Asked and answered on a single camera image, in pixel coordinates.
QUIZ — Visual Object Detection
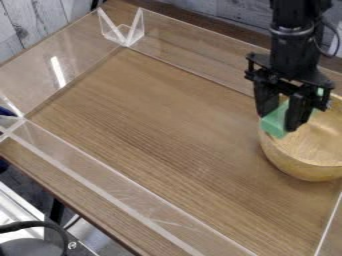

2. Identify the green rectangular block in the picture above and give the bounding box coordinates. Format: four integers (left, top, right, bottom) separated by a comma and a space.
259, 98, 289, 139

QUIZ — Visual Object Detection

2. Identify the black table leg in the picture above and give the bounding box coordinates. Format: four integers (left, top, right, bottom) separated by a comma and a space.
49, 199, 65, 224

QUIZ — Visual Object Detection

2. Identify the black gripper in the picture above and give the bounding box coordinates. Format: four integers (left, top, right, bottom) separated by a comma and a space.
244, 26, 333, 132

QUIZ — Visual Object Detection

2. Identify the light wooden bowl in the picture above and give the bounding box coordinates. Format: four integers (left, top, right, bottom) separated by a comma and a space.
257, 94, 342, 182

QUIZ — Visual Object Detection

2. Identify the blue object at edge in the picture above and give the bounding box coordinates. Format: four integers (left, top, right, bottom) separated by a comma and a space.
0, 106, 17, 117

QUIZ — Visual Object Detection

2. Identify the black cable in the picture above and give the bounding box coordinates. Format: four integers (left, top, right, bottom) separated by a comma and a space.
0, 220, 70, 256

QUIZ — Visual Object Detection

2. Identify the clear acrylic tray wall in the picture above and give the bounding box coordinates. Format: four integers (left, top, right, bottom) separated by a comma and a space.
0, 3, 342, 256

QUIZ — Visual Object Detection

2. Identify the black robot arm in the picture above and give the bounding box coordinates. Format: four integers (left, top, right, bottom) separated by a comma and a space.
244, 0, 333, 138

